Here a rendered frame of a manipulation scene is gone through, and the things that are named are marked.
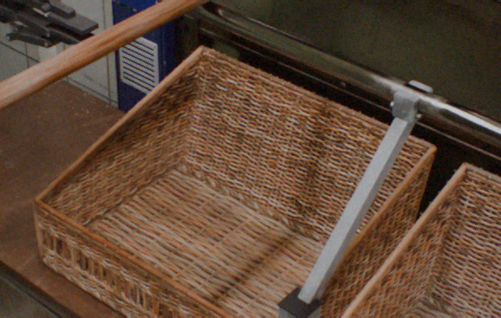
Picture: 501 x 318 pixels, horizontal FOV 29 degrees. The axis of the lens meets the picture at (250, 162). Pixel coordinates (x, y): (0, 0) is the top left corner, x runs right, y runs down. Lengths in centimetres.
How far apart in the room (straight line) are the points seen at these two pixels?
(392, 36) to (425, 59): 7
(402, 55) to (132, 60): 70
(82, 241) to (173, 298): 22
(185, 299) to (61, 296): 30
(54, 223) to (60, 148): 43
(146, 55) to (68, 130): 26
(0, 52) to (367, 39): 121
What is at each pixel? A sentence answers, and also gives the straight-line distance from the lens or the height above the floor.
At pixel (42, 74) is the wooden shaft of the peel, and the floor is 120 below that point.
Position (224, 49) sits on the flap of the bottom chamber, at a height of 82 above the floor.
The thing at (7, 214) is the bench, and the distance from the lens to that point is 199.
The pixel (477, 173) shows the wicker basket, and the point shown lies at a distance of 168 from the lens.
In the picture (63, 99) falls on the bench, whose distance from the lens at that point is 232.
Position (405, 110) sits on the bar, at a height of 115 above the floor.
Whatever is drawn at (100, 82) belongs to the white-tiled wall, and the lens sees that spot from 234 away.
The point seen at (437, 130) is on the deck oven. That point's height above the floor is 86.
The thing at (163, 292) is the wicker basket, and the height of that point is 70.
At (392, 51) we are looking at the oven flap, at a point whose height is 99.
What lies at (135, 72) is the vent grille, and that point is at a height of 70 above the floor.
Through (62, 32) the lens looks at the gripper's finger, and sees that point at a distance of 133.
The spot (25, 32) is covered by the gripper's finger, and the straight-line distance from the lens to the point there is 141.
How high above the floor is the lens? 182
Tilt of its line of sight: 36 degrees down
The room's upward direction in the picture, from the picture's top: 2 degrees clockwise
